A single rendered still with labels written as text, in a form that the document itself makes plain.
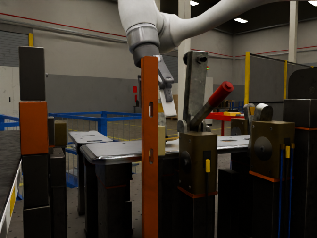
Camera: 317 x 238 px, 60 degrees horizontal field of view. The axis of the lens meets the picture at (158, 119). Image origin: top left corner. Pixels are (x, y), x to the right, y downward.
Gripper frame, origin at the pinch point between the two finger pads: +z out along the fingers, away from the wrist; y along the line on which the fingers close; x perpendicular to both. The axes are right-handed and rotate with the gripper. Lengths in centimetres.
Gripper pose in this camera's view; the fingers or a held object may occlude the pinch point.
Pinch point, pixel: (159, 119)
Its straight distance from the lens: 73.0
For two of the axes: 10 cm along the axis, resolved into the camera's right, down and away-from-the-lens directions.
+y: -3.6, 2.7, 8.9
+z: 2.0, 9.6, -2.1
